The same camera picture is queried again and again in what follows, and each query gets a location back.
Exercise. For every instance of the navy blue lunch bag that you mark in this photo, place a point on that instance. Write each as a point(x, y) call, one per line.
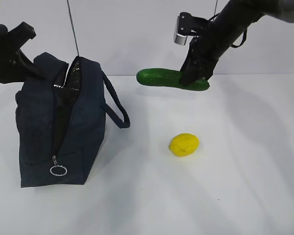
point(61, 121)

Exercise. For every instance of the yellow lemon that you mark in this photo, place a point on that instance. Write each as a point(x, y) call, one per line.
point(184, 144)

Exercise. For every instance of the green cucumber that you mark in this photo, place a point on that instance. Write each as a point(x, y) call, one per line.
point(159, 77)

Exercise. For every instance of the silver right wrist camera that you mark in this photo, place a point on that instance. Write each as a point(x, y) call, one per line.
point(188, 25)

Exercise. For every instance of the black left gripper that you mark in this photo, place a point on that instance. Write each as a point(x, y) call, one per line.
point(13, 63)

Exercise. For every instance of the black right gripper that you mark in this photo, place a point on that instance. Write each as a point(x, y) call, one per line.
point(210, 41)

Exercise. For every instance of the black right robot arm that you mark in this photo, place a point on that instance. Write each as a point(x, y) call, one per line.
point(242, 13)

